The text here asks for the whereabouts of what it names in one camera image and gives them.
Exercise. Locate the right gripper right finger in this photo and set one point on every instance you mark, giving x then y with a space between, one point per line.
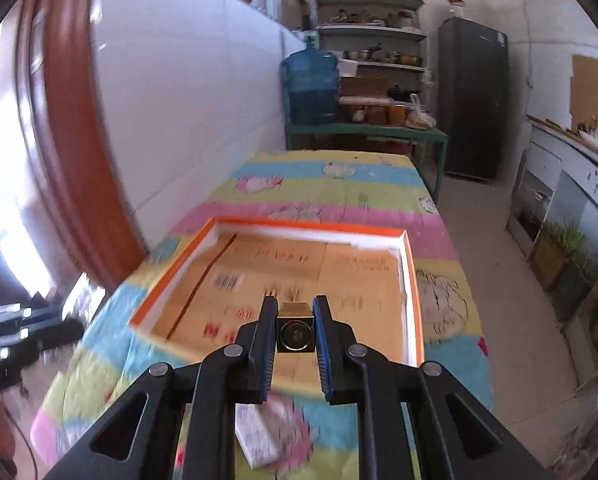
352 373

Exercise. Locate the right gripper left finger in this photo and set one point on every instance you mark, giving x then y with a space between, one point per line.
238 373

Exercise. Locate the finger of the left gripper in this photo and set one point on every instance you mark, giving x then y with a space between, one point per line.
15 316
23 348

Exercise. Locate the white cartoon lighter box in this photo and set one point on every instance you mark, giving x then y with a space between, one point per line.
257 443

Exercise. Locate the gold rectangular box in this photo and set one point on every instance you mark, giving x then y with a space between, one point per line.
295 328

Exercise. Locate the orange rimmed cardboard tray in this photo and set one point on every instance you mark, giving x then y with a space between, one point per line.
396 240

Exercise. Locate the flattened cardboard tray liner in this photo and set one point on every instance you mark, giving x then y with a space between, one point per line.
223 288

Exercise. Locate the colourful cartoon quilt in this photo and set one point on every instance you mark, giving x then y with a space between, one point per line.
351 188

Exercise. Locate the potted green plant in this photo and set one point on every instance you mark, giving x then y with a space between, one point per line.
557 245

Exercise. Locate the plastic bag on floor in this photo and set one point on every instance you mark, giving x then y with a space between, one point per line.
578 456

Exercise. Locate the green bench table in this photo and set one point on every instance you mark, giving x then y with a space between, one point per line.
389 132

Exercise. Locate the plastic bag with food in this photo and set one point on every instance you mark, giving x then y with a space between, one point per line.
418 118

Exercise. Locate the white kitchen counter cabinet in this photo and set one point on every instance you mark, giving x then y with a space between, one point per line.
557 181

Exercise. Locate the blue water jug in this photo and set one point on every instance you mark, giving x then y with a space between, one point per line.
310 81

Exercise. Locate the black refrigerator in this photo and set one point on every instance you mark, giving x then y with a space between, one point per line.
473 76

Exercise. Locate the grey kitchen shelf unit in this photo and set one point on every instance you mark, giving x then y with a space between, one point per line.
380 45

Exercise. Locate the brown wooden door frame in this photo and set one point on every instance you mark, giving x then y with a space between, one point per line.
77 218

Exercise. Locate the brown cardboard wall sheet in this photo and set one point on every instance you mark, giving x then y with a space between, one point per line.
583 89

